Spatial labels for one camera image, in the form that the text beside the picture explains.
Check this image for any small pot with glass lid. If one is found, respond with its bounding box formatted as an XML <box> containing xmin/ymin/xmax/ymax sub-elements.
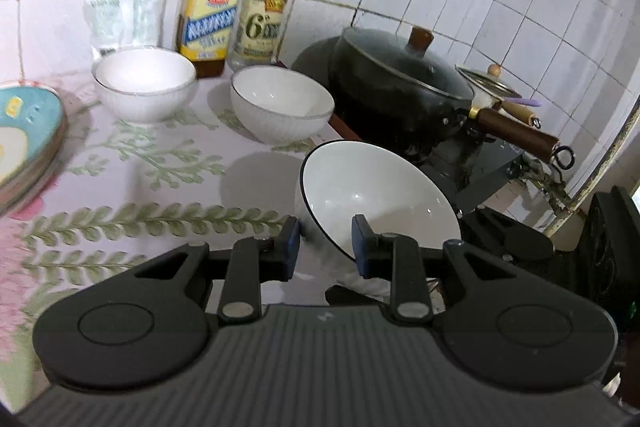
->
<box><xmin>455</xmin><ymin>63</ymin><xmax>544</xmax><ymax>128</ymax></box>

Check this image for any floral tablecloth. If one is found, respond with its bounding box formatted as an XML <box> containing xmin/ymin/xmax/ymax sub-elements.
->
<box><xmin>0</xmin><ymin>57</ymin><xmax>361</xmax><ymax>358</ymax></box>

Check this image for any blue plate with egg print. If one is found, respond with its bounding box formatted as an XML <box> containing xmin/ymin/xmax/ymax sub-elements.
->
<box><xmin>0</xmin><ymin>85</ymin><xmax>67</xmax><ymax>188</ymax></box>

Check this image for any black wok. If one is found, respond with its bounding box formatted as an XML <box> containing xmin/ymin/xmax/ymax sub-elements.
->
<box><xmin>329</xmin><ymin>34</ymin><xmax>562</xmax><ymax>161</ymax></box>

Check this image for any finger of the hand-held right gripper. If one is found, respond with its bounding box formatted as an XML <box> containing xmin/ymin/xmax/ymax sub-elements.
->
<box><xmin>457</xmin><ymin>205</ymin><xmax>556</xmax><ymax>266</ymax></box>

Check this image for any white plastic seasoning bag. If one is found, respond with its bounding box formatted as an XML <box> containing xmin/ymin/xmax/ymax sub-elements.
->
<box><xmin>82</xmin><ymin>0</ymin><xmax>169</xmax><ymax>62</ymax></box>

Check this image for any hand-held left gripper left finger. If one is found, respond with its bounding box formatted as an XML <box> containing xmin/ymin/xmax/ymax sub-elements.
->
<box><xmin>114</xmin><ymin>216</ymin><xmax>302</xmax><ymax>324</ymax></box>

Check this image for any glass wok lid wooden knob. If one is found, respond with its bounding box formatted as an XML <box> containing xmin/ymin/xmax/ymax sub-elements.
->
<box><xmin>339</xmin><ymin>25</ymin><xmax>476</xmax><ymax>104</ymax></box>

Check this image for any white bowl with dark rim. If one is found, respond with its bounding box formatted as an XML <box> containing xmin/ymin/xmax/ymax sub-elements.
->
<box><xmin>293</xmin><ymin>139</ymin><xmax>464</xmax><ymax>314</ymax></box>

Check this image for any gas stove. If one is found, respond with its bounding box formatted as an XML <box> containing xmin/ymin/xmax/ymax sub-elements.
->
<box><xmin>290</xmin><ymin>37</ymin><xmax>553</xmax><ymax>214</ymax></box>

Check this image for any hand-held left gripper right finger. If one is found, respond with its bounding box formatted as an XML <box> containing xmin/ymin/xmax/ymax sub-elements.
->
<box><xmin>351</xmin><ymin>214</ymin><xmax>532</xmax><ymax>324</ymax></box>

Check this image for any white ribbed bowl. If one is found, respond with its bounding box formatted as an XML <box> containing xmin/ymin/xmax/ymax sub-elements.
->
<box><xmin>91</xmin><ymin>46</ymin><xmax>198</xmax><ymax>124</ymax></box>
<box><xmin>229</xmin><ymin>65</ymin><xmax>335</xmax><ymax>146</ymax></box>

